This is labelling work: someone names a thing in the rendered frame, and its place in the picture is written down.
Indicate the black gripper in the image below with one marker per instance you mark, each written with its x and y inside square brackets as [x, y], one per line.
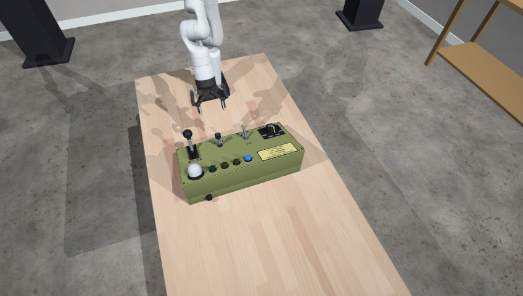
[207, 89]

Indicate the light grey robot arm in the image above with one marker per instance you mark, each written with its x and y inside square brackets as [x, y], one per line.
[205, 64]

